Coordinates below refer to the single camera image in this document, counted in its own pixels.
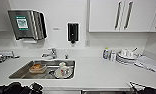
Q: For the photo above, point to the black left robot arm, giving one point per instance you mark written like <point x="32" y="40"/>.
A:
<point x="10" y="89"/>

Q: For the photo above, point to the bowl with orange food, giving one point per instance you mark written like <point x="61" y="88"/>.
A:
<point x="38" y="68"/>

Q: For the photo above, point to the white wall outlet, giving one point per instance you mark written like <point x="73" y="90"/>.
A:
<point x="87" y="43"/>

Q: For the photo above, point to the white plastic container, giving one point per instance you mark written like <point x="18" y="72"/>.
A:
<point x="10" y="54"/>

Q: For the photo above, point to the chrome faucet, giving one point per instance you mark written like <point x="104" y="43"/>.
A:
<point x="53" y="52"/>

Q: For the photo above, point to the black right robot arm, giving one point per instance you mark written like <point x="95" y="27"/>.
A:
<point x="150" y="90"/>

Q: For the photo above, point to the small wall label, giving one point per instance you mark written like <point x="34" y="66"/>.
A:
<point x="56" y="28"/>

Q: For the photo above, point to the black soap dispenser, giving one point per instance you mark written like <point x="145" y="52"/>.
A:
<point x="72" y="31"/>

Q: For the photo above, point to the steel paper towel dispenser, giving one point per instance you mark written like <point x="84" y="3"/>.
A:
<point x="24" y="23"/>

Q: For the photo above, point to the white plate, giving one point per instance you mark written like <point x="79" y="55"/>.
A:
<point x="62" y="75"/>

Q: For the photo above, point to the white wall cabinet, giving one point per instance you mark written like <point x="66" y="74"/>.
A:
<point x="0" y="16"/>
<point x="100" y="16"/>

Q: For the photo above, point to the white base cabinet with doors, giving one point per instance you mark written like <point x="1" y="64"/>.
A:
<point x="60" y="91"/>

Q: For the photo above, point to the dish soap bottle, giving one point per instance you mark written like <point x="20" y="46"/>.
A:
<point x="105" y="55"/>

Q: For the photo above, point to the small white cup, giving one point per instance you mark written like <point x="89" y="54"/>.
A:
<point x="113" y="56"/>

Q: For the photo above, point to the steel kitchen sink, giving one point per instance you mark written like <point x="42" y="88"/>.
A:
<point x="20" y="75"/>

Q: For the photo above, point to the white mug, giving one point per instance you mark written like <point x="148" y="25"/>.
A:
<point x="63" y="66"/>
<point x="126" y="53"/>

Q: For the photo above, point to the small chrome counter button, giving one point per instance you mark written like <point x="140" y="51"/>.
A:
<point x="66" y="56"/>

